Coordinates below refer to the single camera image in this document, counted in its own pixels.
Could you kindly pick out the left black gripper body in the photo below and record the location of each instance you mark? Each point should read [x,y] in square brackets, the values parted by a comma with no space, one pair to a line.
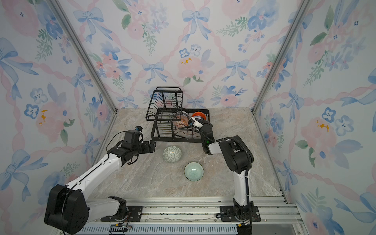
[143,148]

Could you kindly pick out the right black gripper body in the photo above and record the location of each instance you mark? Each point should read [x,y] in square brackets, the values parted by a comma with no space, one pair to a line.
[203,143]

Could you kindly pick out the orange plastic bowl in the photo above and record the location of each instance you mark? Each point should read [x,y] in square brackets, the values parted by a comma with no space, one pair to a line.
[199,115]

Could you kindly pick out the green patterned ceramic bowl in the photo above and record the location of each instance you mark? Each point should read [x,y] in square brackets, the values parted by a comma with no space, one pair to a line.
[172,154]

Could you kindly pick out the red patterned ceramic bowl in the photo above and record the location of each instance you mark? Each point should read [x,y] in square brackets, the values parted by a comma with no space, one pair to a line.
[184,119]

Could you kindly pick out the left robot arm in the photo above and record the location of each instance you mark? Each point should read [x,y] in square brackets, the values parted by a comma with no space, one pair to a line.
[69,208]

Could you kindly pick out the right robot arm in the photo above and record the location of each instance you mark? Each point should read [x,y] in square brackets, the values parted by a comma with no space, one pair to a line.
[239,159]

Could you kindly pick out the pale green celadon bowl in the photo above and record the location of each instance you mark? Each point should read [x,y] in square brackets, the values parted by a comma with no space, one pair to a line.
[194,171]

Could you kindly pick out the black wire dish rack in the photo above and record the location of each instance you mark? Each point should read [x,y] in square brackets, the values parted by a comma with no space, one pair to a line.
[165,102]

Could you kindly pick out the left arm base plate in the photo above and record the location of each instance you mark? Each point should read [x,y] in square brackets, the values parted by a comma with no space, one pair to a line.
[125,214]

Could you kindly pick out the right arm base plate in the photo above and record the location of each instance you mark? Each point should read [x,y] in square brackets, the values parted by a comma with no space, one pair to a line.
[234,214]

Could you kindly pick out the aluminium rail frame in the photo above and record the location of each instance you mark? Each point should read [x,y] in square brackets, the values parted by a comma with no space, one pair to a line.
[201,216]

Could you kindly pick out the left corner aluminium post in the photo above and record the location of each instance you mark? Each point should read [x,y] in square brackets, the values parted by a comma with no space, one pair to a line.
[83,55]

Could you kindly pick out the corner aluminium post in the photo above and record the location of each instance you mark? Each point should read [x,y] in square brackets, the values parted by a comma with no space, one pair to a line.
[281,53]
[83,55]

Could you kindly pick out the right corner aluminium post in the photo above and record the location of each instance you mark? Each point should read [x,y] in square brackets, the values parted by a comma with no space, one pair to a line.
[281,53]

